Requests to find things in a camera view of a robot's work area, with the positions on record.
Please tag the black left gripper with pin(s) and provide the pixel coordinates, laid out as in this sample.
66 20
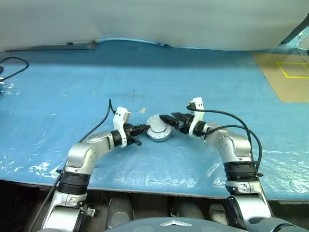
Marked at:
130 133

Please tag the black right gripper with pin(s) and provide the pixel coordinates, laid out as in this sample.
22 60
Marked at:
186 123

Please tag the round ribbed motor lid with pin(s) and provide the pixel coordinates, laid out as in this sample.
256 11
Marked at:
155 126

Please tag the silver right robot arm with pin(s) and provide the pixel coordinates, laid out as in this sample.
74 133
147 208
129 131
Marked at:
231 145

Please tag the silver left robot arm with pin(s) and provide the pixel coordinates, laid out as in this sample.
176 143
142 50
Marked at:
82 154

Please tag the beige tape scrap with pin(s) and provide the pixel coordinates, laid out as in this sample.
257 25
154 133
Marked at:
142 110

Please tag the dark rounded grey shape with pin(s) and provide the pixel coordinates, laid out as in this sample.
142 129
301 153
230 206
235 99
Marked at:
189 210
120 211

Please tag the blue plastic table cover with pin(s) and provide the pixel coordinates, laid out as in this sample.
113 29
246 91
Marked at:
60 108

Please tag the small grey connector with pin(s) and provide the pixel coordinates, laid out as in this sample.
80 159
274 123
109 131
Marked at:
90 211

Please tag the grey robot torso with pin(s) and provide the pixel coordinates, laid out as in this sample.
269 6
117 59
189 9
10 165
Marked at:
173 226

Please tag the white backdrop sheet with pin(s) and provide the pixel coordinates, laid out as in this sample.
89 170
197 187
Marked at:
144 19

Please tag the white rounded shape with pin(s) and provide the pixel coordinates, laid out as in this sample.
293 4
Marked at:
217 213

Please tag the grey power strip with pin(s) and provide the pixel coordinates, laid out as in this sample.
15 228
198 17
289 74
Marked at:
79 45

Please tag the yellow tape square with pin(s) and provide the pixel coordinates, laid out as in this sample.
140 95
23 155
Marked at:
282 68

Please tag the brown cardboard sheet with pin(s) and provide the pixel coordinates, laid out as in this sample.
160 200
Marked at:
289 89

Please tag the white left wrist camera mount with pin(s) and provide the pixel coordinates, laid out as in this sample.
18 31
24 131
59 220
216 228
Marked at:
119 120

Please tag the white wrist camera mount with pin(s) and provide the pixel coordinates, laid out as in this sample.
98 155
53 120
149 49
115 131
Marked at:
119 120
198 113

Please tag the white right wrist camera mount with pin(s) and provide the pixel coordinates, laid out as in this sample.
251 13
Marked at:
198 113

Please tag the black diagonal frame bar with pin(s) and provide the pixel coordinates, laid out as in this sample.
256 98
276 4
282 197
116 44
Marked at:
298 27

